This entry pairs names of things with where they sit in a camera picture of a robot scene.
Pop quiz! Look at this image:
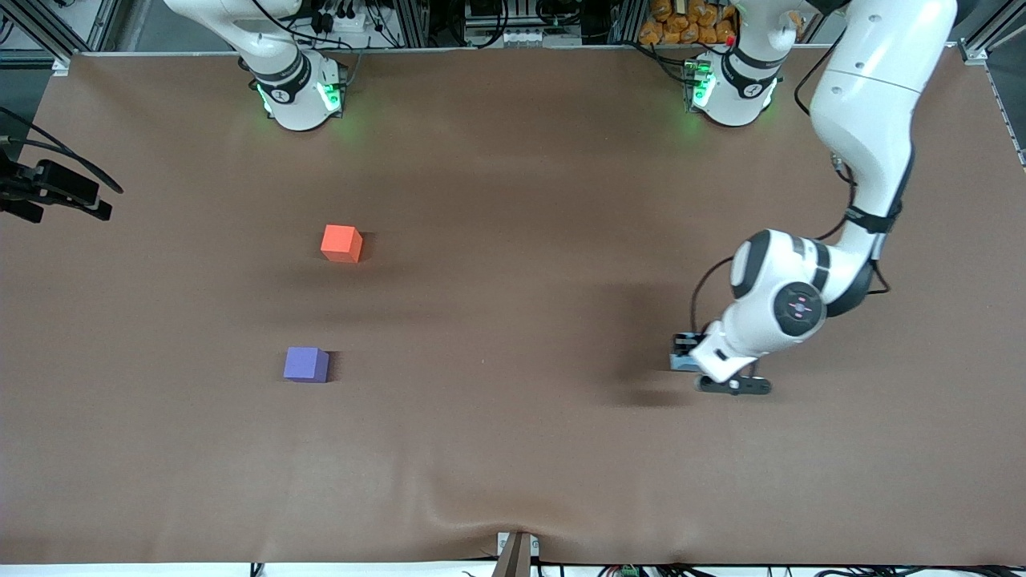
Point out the orange cube block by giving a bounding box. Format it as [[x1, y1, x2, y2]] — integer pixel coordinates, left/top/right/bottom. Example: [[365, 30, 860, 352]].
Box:
[[321, 224, 363, 264]]

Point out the metal table clamp bracket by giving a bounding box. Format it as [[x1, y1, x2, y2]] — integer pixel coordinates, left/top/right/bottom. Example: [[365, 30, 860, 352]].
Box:
[[495, 531, 539, 577]]

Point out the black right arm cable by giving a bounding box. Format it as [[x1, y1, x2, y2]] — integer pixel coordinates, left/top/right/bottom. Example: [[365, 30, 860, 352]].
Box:
[[0, 107, 125, 195]]

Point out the purple cube block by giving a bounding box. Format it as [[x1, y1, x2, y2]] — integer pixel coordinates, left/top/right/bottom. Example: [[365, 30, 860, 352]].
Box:
[[283, 346, 330, 384]]

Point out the aluminium frame profile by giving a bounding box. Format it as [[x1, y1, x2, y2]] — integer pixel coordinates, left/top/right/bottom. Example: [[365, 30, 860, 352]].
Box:
[[958, 0, 1026, 67], [0, 0, 75, 75]]

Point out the brown table mat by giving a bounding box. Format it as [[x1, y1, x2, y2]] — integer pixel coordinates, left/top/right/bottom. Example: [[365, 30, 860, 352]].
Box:
[[0, 48, 1026, 566]]

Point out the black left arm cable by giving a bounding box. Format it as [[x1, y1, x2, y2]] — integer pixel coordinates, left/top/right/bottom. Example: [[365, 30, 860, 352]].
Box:
[[689, 32, 892, 337]]

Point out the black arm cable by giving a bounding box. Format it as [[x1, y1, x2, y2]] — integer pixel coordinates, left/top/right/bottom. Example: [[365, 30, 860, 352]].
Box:
[[0, 107, 125, 195], [689, 32, 892, 337]]

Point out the bag of orange items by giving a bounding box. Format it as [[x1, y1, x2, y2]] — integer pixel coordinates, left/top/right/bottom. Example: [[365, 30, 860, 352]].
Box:
[[639, 0, 738, 46]]

